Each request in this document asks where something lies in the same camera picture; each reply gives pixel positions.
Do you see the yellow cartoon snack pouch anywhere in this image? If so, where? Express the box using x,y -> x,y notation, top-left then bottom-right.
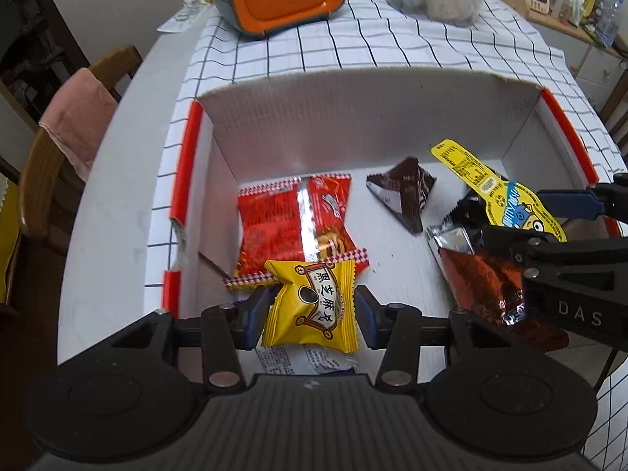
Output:
431,140 -> 568,244

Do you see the wooden chair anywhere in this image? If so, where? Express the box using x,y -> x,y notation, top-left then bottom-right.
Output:
17,45 -> 143,256

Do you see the clear water bottle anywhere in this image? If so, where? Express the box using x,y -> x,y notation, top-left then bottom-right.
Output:
595,0 -> 622,46

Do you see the copper foil snack packet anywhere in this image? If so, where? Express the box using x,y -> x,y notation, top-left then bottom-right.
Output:
426,226 -> 571,353

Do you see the cream snack packet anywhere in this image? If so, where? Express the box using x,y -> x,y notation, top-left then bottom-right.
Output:
255,345 -> 362,376

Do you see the pink cloth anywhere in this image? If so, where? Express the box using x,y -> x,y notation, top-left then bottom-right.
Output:
38,68 -> 119,182

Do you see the white cardboard box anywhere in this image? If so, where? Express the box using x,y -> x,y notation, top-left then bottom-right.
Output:
162,66 -> 624,378

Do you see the small yellow snack packet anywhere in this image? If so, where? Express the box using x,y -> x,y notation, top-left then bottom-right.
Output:
260,257 -> 364,354

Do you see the white dresser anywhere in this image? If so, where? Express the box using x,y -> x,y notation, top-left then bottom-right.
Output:
532,22 -> 628,111

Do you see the red snack packet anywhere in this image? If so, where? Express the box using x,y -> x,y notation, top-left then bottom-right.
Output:
223,173 -> 372,293

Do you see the dark wooden shelf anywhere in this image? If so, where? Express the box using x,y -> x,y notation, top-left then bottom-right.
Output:
0,0 -> 92,123

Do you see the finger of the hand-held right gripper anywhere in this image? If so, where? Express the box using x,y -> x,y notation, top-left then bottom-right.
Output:
481,225 -> 628,278
534,172 -> 628,221

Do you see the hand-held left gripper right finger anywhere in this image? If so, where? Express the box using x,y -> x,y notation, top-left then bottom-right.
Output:
355,285 -> 497,388

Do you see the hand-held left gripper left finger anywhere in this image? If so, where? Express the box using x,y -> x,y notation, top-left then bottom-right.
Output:
110,285 -> 274,394

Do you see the brown triangular snack packet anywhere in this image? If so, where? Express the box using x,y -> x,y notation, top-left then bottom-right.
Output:
365,157 -> 438,235

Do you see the white checked tablecloth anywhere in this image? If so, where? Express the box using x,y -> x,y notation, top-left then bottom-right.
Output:
144,0 -> 628,471

